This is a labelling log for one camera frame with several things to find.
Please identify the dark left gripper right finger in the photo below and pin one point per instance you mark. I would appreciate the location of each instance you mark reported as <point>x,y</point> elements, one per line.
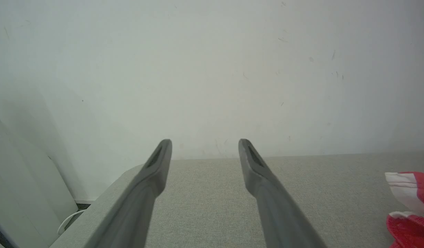
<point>277,213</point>

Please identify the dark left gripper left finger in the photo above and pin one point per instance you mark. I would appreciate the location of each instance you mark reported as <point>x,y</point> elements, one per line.
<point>139,203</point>

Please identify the red garment with white trim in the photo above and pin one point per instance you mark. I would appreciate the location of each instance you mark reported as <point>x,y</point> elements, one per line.
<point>412,227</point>

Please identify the white appliance panel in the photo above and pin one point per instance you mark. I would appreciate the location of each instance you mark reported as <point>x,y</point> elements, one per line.
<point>22,193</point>

